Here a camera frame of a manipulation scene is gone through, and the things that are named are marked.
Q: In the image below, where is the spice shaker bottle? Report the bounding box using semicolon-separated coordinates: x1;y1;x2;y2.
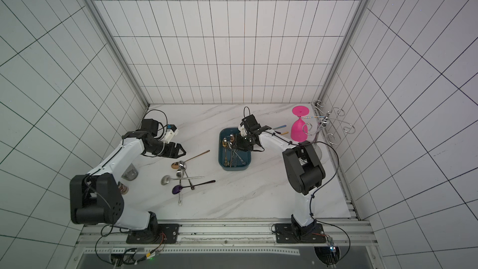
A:
117;182;129;195

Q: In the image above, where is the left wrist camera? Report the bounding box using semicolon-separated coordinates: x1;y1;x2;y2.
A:
163;125;179;143

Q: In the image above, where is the chrome wire cup rack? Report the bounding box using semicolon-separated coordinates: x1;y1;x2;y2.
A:
303;100;357;153

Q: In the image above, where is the rose gold spoon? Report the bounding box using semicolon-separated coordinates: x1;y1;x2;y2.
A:
229;134;235;146
171;149;210;169

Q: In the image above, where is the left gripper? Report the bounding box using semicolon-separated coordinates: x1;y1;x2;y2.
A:
145;139;186;159

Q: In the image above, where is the silver textured-handle spoon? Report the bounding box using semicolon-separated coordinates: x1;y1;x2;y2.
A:
178;180;183;206

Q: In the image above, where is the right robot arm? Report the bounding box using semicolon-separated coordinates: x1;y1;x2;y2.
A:
233;115;327;244

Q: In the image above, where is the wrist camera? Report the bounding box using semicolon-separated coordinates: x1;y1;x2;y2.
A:
163;125;179;143
238;123;248;137

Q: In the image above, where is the pink plastic goblet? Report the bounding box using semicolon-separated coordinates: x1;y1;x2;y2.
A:
291;106;309;143

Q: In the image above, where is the gold ornate-handle spoon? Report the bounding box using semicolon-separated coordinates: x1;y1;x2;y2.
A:
222;138;229;167

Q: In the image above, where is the silver ladle spoon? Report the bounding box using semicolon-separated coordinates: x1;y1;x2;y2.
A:
161;175;204;186

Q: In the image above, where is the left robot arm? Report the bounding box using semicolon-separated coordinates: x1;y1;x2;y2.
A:
70;118;186;244

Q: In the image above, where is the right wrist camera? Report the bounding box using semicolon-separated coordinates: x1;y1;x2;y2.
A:
238;123;248;137

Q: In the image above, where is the aluminium mounting rail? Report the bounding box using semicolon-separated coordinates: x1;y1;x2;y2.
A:
77;219;380;259

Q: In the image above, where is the purple spoon group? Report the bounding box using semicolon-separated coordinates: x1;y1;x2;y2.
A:
172;180;216;195

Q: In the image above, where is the clear drinking glass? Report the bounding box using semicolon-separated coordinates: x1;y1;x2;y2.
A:
121;164;139;181

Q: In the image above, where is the teal storage box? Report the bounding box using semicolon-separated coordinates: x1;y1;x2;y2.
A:
218;128;252;171

